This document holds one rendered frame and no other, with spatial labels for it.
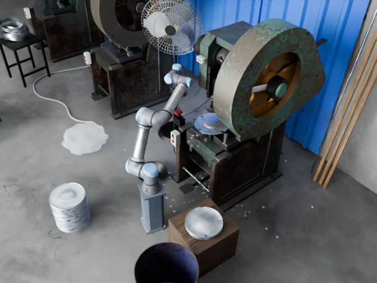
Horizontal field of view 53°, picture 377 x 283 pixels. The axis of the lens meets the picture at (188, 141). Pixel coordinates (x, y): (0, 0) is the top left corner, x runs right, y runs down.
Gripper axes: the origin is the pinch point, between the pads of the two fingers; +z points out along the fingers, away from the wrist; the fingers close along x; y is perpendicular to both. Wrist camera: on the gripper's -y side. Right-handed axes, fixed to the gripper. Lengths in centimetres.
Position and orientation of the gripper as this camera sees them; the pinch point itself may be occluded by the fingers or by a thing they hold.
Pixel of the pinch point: (178, 103)
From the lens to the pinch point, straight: 326.2
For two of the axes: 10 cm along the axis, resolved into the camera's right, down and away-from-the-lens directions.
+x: -7.9, 3.8, -4.8
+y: -6.1, -5.2, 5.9
